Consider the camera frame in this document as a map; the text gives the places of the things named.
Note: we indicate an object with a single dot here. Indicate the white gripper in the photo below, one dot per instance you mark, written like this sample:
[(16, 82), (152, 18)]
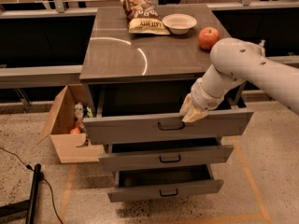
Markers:
[(200, 97)]

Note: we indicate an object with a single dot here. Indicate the grey top drawer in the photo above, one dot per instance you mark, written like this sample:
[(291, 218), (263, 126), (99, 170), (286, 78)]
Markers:
[(149, 112)]

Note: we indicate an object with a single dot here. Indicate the grey drawer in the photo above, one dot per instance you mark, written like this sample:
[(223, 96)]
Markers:
[(138, 185), (149, 112), (164, 154)]

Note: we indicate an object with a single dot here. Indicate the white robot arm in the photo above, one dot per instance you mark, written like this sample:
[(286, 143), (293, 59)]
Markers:
[(233, 62)]

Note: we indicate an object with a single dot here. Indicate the grey middle drawer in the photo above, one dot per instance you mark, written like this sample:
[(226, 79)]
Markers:
[(164, 154)]

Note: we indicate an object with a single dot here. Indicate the grey drawer cabinet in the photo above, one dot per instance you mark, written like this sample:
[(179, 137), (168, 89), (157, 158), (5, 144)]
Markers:
[(116, 56)]

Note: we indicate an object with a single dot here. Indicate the grey bottom drawer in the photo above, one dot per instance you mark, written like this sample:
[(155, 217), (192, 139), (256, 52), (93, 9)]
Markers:
[(138, 185)]

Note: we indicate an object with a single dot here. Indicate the red apple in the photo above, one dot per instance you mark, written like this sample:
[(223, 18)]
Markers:
[(208, 37)]

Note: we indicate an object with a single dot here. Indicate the white bowl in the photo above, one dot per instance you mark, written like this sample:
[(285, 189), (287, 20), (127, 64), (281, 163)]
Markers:
[(179, 24)]

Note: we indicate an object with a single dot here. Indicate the clear sanitizer bottle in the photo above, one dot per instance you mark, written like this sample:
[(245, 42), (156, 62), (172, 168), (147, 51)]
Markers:
[(261, 44)]

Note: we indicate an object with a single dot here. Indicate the green package in box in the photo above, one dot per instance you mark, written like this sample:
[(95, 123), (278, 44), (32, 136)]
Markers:
[(88, 111)]

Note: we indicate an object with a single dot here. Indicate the brown chip bag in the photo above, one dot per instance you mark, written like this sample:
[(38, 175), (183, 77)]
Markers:
[(143, 18)]

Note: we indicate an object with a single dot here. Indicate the white bottle in box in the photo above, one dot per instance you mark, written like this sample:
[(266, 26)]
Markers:
[(79, 111)]

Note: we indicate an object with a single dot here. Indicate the orange fruit in box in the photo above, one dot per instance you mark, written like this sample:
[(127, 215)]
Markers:
[(75, 130)]

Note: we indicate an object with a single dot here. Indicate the cardboard box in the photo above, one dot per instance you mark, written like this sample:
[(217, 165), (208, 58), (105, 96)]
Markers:
[(70, 147)]

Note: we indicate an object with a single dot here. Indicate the black stand leg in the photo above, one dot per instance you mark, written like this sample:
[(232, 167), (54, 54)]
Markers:
[(27, 206)]

